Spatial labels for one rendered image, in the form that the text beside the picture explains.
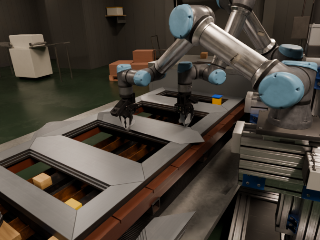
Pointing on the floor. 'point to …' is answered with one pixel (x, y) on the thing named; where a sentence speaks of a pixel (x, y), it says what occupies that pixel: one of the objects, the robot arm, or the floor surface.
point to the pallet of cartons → (148, 56)
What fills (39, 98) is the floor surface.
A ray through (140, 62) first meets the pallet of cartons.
